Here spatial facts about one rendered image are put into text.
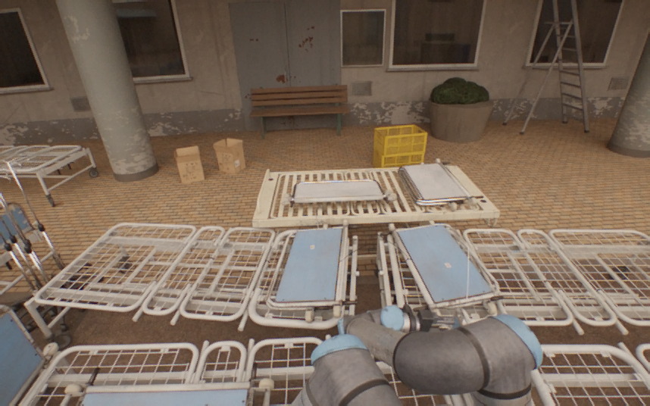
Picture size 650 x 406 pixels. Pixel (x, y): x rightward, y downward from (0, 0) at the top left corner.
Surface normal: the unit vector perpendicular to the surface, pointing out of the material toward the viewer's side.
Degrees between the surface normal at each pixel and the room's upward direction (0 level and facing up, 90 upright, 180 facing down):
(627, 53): 90
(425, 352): 38
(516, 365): 62
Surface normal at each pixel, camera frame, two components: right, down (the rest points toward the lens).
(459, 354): -0.20, -0.58
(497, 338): 0.05, -0.70
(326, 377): -0.75, -0.29
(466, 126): -0.05, 0.65
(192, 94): 0.05, 0.49
